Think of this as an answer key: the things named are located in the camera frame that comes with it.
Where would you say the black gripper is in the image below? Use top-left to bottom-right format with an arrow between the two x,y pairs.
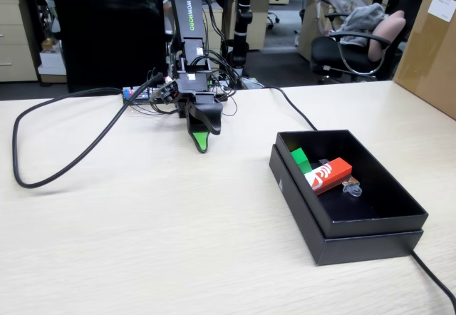
173,72 -> 224,154

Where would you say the green cube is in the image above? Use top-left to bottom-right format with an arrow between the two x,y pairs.
290,147 -> 314,174

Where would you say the red and white carton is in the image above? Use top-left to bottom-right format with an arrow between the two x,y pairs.
304,157 -> 353,196

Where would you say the brown cardboard box behind chair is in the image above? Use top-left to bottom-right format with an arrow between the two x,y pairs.
297,0 -> 339,61

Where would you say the flat white box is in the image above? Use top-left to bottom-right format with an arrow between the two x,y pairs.
37,63 -> 68,77

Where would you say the black cardboard box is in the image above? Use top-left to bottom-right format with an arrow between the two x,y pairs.
275,129 -> 429,239

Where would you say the black open box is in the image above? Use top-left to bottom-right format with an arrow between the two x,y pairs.
269,143 -> 425,267

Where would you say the large labelled cardboard box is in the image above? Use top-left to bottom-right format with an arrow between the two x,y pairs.
393,0 -> 456,120

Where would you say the blue controller board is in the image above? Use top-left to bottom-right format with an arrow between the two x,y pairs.
123,86 -> 157,105

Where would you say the black pole with white rings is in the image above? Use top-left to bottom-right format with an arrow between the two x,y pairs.
231,0 -> 254,90

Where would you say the plain beige cabinet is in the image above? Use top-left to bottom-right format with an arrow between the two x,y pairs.
245,0 -> 272,51

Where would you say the black high-back office chair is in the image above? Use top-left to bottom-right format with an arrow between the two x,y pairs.
53,0 -> 168,93

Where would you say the colourful stick in clear case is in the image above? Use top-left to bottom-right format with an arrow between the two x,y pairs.
318,157 -> 363,197

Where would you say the white carton with red side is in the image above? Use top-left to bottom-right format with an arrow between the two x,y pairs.
39,46 -> 63,69

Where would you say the grey garment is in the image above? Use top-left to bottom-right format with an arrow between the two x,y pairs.
336,3 -> 388,47

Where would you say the pink cushion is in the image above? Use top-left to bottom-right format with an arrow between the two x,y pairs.
368,10 -> 407,62

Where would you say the beige drawer cabinet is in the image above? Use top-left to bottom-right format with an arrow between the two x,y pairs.
0,0 -> 38,83

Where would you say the white paper label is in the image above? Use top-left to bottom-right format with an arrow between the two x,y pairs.
427,0 -> 456,23

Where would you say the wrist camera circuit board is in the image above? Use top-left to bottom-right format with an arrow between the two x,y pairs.
149,79 -> 179,105

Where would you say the black chrome-frame office chair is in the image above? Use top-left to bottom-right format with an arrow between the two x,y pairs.
309,10 -> 393,84

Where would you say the thick black camera cable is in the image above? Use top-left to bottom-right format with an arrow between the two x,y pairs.
12,74 -> 165,190

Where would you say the black cable under box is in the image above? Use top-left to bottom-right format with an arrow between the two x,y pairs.
261,86 -> 456,307

